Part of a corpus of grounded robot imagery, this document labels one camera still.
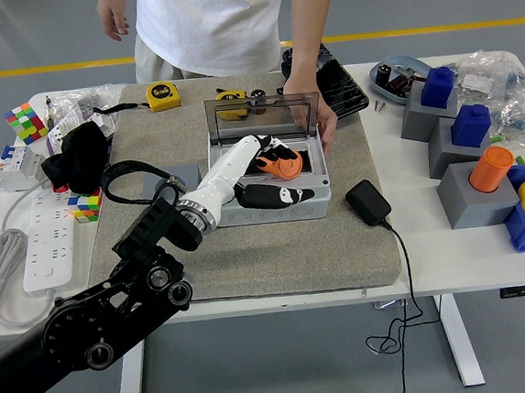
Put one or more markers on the white and black robot left hand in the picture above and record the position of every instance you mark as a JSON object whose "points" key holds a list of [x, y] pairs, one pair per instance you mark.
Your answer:
{"points": [[223, 172]]}

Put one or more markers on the person's left hand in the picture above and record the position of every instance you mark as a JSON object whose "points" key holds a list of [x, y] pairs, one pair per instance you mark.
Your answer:
{"points": [[309, 102]]}

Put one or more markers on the person's right hand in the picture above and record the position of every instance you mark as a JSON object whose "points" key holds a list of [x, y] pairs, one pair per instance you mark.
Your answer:
{"points": [[113, 21]]}

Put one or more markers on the smoky transparent box lid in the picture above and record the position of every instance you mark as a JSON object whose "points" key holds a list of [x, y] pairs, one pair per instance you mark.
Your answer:
{"points": [[256, 123]]}

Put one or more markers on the orange cylinder battery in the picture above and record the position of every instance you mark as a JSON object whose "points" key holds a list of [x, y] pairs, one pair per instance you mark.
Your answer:
{"points": [[490, 172], [285, 169]]}

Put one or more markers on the person's left forearm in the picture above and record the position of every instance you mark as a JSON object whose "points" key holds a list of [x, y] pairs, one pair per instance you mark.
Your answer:
{"points": [[311, 22]]}

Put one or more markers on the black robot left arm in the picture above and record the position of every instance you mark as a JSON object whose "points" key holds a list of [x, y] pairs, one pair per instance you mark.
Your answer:
{"points": [[115, 301]]}

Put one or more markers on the grey plastic junction box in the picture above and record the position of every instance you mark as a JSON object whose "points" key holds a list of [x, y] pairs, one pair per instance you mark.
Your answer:
{"points": [[273, 215]]}

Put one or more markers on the grey block with round hole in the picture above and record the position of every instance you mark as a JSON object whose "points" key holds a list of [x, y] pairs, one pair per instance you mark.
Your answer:
{"points": [[187, 173]]}

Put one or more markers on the glossy black flat case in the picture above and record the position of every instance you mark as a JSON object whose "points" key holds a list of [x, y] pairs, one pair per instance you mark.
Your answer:
{"points": [[345, 92]]}

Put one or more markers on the small black capacitor cylinder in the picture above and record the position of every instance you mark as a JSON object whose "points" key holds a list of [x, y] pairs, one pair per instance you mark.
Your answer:
{"points": [[258, 93]]}

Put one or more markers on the small screw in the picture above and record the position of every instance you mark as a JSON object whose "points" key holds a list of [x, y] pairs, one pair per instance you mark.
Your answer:
{"points": [[376, 106], [382, 105]]}

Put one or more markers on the blue-grey oval dish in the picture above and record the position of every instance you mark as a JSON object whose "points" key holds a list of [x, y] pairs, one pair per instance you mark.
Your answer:
{"points": [[379, 87]]}

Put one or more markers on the yellow round tape measure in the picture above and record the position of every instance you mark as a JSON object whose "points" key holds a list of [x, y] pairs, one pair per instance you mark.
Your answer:
{"points": [[230, 95]]}

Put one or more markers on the black capacitor in dish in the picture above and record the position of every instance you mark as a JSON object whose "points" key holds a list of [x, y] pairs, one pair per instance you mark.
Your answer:
{"points": [[383, 74]]}

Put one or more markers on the clear crumpled plastic bag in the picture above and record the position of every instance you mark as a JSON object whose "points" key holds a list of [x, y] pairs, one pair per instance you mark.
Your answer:
{"points": [[93, 97]]}

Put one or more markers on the yellow square tape measure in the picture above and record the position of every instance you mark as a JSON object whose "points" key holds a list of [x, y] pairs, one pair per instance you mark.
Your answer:
{"points": [[162, 97]]}

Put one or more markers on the person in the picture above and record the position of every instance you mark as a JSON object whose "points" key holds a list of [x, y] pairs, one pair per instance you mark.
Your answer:
{"points": [[206, 26]]}

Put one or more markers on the grey-brown felt mat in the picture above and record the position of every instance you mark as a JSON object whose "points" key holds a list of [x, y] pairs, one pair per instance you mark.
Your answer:
{"points": [[272, 260]]}

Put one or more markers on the grey block holder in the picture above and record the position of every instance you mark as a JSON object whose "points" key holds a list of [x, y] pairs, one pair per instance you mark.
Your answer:
{"points": [[463, 206], [443, 157], [414, 121]]}

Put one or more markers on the silver pen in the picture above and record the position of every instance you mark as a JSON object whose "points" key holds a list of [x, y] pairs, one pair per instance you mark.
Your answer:
{"points": [[49, 114]]}

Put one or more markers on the black power adapter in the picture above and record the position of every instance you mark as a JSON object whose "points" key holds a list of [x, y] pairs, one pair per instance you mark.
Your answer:
{"points": [[368, 202]]}

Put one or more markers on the white printed packet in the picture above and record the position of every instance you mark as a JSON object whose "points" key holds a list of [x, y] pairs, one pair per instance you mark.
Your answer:
{"points": [[61, 129]]}

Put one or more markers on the blue bottle-shaped block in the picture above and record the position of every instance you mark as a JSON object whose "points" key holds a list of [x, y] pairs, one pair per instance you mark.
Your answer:
{"points": [[437, 89], [470, 128]]}

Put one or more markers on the white-edged colourful puzzle cube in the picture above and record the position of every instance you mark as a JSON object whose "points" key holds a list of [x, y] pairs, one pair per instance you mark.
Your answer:
{"points": [[26, 123]]}

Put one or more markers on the stickerless colourful puzzle cube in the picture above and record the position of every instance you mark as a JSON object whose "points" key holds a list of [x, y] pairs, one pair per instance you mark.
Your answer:
{"points": [[86, 207]]}

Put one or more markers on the black cloth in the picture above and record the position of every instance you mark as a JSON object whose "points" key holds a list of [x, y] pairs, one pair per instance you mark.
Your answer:
{"points": [[80, 162]]}

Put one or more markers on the white circuit breaker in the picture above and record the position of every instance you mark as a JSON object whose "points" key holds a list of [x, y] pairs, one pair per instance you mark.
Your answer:
{"points": [[11, 168]]}

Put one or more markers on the white power strip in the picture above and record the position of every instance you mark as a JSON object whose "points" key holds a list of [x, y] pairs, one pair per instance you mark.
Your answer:
{"points": [[46, 252]]}

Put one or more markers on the white table leg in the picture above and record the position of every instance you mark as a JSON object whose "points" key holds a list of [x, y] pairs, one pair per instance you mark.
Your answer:
{"points": [[461, 340], [132, 387]]}

